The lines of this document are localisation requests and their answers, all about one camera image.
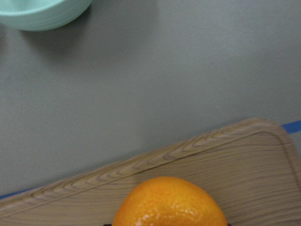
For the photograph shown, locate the brown wooden tray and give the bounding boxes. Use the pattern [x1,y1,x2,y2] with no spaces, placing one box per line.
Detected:
[0,119,301,226]

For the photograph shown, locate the orange mandarin fruit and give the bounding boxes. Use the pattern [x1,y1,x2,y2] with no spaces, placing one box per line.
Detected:
[112,177,228,226]

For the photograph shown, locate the mint green bowl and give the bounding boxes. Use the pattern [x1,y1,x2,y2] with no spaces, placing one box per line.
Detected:
[0,0,92,31]

